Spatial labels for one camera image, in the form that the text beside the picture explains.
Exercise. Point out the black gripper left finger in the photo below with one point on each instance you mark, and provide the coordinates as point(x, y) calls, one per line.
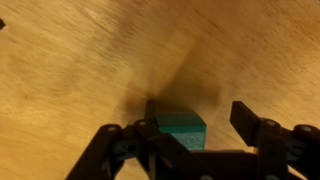
point(133, 153)

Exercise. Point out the green cube block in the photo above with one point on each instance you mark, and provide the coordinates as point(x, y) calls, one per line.
point(186, 133)

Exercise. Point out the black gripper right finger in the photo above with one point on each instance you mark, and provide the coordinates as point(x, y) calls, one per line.
point(276, 150)

